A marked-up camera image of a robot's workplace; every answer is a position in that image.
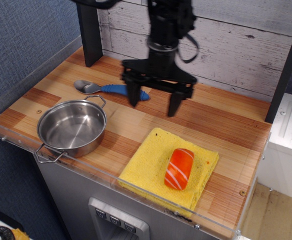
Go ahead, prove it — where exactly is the black frame post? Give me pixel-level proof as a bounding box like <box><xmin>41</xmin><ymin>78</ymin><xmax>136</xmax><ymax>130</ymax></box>
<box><xmin>76</xmin><ymin>3</ymin><xmax>103</xmax><ymax>67</ymax></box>
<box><xmin>264</xmin><ymin>44</ymin><xmax>292</xmax><ymax>124</ymax></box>

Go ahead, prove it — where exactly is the clear acrylic table guard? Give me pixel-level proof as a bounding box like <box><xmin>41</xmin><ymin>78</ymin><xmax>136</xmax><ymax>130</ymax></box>
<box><xmin>0</xmin><ymin>33</ymin><xmax>270</xmax><ymax>240</ymax></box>

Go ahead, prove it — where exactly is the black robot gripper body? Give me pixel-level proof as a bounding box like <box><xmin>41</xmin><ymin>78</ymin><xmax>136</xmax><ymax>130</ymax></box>
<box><xmin>122</xmin><ymin>41</ymin><xmax>197</xmax><ymax>100</ymax></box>

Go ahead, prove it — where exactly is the grey cabinet button panel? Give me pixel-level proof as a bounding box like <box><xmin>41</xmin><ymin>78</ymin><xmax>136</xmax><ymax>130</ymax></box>
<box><xmin>88</xmin><ymin>197</ymin><xmax>150</xmax><ymax>240</ymax></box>

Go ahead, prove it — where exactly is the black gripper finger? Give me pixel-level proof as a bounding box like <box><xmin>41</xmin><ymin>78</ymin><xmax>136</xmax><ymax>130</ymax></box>
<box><xmin>126</xmin><ymin>81</ymin><xmax>141</xmax><ymax>107</ymax></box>
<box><xmin>168</xmin><ymin>92</ymin><xmax>183</xmax><ymax>117</ymax></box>

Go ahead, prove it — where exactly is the yellow cloth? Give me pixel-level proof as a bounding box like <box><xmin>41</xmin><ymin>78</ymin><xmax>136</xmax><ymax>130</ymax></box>
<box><xmin>118</xmin><ymin>127</ymin><xmax>219</xmax><ymax>218</ymax></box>

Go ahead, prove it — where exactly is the white ribbed side unit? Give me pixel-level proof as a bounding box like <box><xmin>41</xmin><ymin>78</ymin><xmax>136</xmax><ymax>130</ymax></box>
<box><xmin>257</xmin><ymin>93</ymin><xmax>292</xmax><ymax>198</ymax></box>

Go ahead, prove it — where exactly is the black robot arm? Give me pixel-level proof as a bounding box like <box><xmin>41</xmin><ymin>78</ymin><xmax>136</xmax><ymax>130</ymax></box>
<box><xmin>122</xmin><ymin>0</ymin><xmax>199</xmax><ymax>117</ymax></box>

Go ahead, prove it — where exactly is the black left frame post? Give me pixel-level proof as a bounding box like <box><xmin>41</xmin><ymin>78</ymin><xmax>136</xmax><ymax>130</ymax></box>
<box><xmin>76</xmin><ymin>3</ymin><xmax>103</xmax><ymax>67</ymax></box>

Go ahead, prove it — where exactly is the orange salmon sushi toy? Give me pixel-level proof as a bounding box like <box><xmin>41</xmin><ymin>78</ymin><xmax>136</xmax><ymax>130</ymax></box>
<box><xmin>164</xmin><ymin>148</ymin><xmax>195</xmax><ymax>191</ymax></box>

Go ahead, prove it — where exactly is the black right frame post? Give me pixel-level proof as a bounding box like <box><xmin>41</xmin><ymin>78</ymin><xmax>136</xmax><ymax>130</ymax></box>
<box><xmin>264</xmin><ymin>44</ymin><xmax>292</xmax><ymax>124</ymax></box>

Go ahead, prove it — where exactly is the blue handled metal spoon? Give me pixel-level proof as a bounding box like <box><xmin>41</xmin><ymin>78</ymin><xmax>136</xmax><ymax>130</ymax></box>
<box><xmin>73</xmin><ymin>79</ymin><xmax>150</xmax><ymax>101</ymax></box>

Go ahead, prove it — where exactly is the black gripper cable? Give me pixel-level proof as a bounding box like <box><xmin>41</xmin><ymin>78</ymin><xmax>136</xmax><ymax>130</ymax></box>
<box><xmin>177</xmin><ymin>33</ymin><xmax>200</xmax><ymax>64</ymax></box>

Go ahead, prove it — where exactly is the stainless steel pot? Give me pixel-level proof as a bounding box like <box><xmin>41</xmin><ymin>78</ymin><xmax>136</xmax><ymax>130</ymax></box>
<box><xmin>34</xmin><ymin>95</ymin><xmax>107</xmax><ymax>164</ymax></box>

